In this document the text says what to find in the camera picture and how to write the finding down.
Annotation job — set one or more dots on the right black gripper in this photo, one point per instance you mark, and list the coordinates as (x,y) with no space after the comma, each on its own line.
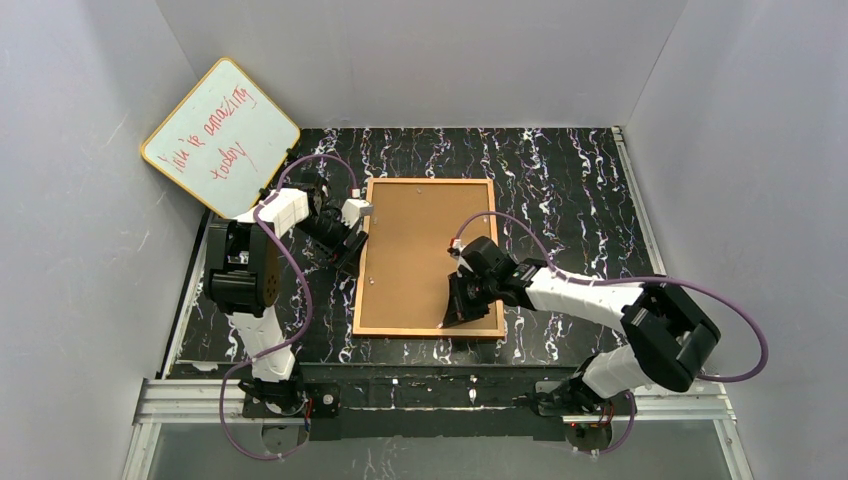
(468,291)

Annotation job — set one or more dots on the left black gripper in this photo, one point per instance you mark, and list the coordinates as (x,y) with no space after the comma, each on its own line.
(351,244)

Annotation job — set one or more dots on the brown cardboard backing board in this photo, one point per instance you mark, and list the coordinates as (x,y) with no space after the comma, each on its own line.
(424,252)

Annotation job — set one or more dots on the orange wooden picture frame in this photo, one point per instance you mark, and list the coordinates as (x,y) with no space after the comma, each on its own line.
(361,265)

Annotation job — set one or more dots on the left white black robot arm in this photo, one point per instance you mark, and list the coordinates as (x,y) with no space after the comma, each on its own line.
(242,270)

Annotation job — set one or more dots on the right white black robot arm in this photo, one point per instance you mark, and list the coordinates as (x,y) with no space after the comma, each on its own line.
(668,336)

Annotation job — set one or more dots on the whiteboard with red writing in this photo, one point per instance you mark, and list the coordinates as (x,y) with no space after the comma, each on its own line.
(224,142)

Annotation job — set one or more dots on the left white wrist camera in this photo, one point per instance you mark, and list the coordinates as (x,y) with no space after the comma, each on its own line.
(353,211)

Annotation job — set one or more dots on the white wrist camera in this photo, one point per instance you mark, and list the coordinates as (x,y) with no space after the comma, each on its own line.
(353,211)
(455,251)

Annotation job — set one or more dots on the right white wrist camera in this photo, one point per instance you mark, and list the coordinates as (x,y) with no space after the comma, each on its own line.
(455,251)

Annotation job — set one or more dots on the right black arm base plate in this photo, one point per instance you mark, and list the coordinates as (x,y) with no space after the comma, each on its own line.
(570,397)

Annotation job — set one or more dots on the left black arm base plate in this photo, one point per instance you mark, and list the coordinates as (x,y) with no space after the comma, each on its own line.
(289,399)

